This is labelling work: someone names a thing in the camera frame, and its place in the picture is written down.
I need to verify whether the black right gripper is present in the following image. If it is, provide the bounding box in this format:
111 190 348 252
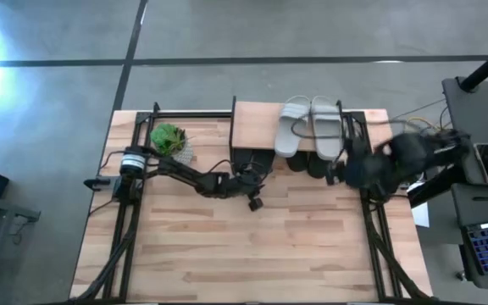
327 141 380 190

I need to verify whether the black slide sandal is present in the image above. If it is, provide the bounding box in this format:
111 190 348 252
307 152 332 179
232 147 256 175
252 148 276 170
286 151 309 173

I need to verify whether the grey slide sandal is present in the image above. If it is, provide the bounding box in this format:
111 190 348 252
310 95 343 162
274 95 312 158

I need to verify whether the wooden shelf with black legs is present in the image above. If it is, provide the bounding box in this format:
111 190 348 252
228 96 351 170

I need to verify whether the white paper sheet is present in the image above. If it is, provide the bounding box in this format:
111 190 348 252
411 202 430 229

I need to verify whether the black diagonal bar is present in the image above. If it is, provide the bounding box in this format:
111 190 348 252
408 163 468 208

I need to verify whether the green succulent in white pot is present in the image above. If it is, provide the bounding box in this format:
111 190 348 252
149 122 195 166

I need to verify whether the grey side table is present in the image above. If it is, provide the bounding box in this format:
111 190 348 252
441 75 488 187

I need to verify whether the black round pole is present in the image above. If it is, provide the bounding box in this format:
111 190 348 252
458 37 488 92

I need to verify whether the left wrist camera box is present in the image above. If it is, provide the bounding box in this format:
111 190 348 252
247 196 265 213

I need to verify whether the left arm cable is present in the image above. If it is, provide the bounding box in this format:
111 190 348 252
208 158 233 175

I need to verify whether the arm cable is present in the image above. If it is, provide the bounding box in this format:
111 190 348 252
208 158 233 175
290 117 356 141

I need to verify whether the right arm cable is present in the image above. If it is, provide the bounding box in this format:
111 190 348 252
290 117 356 141

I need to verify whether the yellow cable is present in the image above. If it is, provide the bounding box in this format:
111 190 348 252
404 114 455 141

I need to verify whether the black aluminium table frame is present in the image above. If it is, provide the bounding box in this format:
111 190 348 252
68 101 434 305

